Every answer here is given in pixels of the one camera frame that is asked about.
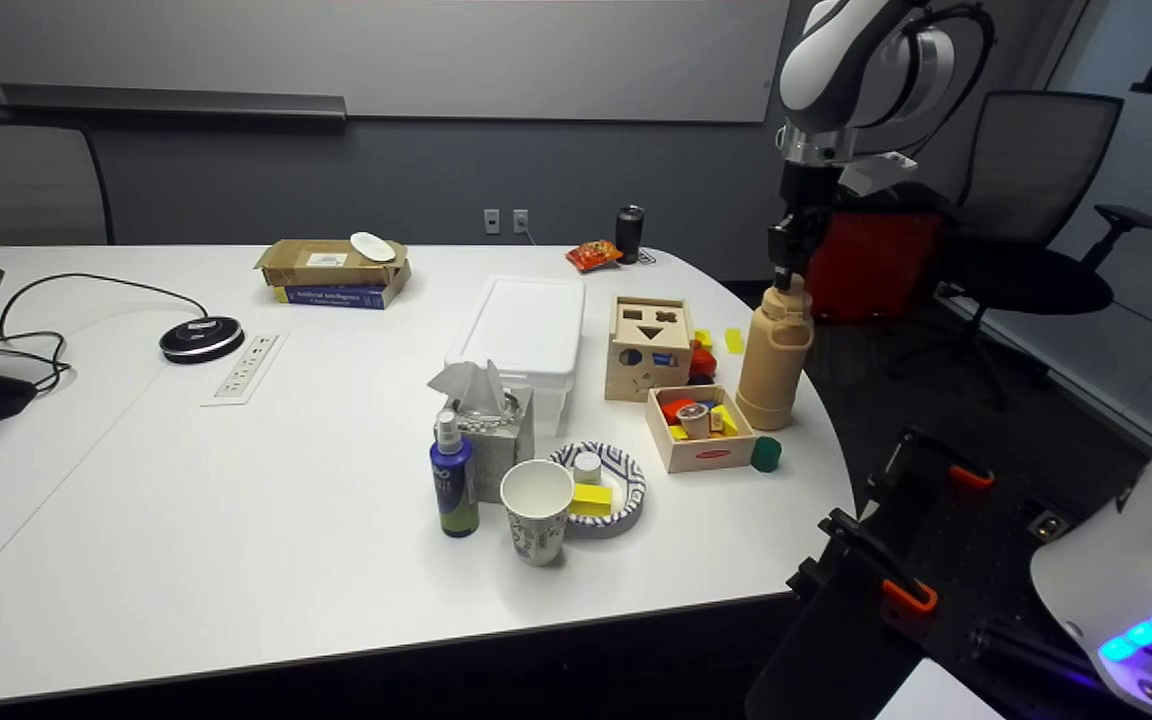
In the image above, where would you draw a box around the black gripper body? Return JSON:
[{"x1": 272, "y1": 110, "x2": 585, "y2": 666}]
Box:
[{"x1": 768, "y1": 160, "x2": 830, "y2": 256}]

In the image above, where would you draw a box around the beige tiered bottle lid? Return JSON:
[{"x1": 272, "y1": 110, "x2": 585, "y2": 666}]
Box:
[{"x1": 752, "y1": 277, "x2": 818, "y2": 351}]

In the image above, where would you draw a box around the red bin with black lid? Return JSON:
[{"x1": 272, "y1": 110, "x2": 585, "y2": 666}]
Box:
[{"x1": 808, "y1": 181, "x2": 953, "y2": 329}]

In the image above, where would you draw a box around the beige plastic bottle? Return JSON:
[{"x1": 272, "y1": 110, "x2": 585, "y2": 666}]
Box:
[{"x1": 731, "y1": 277, "x2": 818, "y2": 435}]

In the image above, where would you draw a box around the black travel tumbler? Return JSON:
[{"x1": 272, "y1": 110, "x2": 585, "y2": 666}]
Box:
[{"x1": 613, "y1": 201, "x2": 649, "y2": 269}]

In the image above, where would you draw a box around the wooden shape sorter box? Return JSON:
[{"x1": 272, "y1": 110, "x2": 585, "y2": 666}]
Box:
[{"x1": 599, "y1": 292, "x2": 695, "y2": 404}]

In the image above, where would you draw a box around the wooden cylinder in tray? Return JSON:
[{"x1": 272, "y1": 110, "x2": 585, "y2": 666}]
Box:
[{"x1": 676, "y1": 400, "x2": 714, "y2": 446}]

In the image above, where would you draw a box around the orange snack bag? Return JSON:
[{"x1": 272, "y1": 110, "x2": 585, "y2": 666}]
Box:
[{"x1": 562, "y1": 238, "x2": 629, "y2": 277}]

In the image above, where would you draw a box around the green cylinder block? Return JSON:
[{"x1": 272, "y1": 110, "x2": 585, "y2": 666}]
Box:
[{"x1": 748, "y1": 431, "x2": 787, "y2": 478}]

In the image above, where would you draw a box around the wooden block tray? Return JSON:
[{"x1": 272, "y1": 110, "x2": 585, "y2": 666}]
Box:
[{"x1": 641, "y1": 380, "x2": 759, "y2": 478}]

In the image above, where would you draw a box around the black mesh office chair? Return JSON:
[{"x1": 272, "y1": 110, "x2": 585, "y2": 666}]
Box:
[{"x1": 933, "y1": 88, "x2": 1152, "y2": 408}]

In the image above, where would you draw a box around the patterned paper plate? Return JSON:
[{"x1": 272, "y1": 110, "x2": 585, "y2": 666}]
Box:
[{"x1": 546, "y1": 441, "x2": 651, "y2": 540}]

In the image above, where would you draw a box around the white lidded storage box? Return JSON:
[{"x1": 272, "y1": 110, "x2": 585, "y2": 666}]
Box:
[{"x1": 448, "y1": 271, "x2": 591, "y2": 456}]

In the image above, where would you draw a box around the yellow block on plate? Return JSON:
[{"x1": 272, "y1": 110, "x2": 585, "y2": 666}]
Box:
[{"x1": 566, "y1": 480, "x2": 619, "y2": 521}]

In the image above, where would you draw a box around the black stand with orange clamps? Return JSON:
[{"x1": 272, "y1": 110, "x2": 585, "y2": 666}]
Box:
[{"x1": 738, "y1": 425, "x2": 1002, "y2": 720}]

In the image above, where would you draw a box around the patterned paper cup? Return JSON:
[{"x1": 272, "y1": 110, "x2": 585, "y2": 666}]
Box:
[{"x1": 495, "y1": 456, "x2": 581, "y2": 567}]

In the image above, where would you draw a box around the white tape roll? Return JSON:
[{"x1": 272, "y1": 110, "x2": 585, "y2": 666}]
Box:
[{"x1": 346, "y1": 228, "x2": 404, "y2": 269}]

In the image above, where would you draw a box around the blue book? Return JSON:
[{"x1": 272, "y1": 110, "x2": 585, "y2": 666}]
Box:
[{"x1": 285, "y1": 282, "x2": 397, "y2": 314}]

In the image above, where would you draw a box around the white paper sheet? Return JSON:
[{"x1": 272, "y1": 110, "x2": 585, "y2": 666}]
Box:
[{"x1": 872, "y1": 658, "x2": 1008, "y2": 720}]

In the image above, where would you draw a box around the flat cardboard box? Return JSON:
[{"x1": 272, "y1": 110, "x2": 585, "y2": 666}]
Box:
[{"x1": 253, "y1": 238, "x2": 415, "y2": 292}]

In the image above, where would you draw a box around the white printed paper strip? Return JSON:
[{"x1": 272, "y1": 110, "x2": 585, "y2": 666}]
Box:
[{"x1": 198, "y1": 334, "x2": 285, "y2": 412}]

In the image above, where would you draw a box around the black round speakerphone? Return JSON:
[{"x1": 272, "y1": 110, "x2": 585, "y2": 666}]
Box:
[{"x1": 157, "y1": 314, "x2": 253, "y2": 365}]

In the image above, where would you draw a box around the grey whiteboard marker tray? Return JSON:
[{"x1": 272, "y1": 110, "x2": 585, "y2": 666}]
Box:
[{"x1": 0, "y1": 81, "x2": 352, "y2": 124}]

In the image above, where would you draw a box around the light grey conference chair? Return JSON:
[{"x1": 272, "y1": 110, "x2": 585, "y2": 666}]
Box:
[{"x1": 0, "y1": 121, "x2": 114, "y2": 249}]

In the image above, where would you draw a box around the white wall whiteboard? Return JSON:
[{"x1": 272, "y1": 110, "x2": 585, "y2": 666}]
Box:
[{"x1": 0, "y1": 0, "x2": 794, "y2": 127}]

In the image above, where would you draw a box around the black speakerphone cable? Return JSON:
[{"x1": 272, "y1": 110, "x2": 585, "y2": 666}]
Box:
[{"x1": 0, "y1": 269, "x2": 215, "y2": 396}]

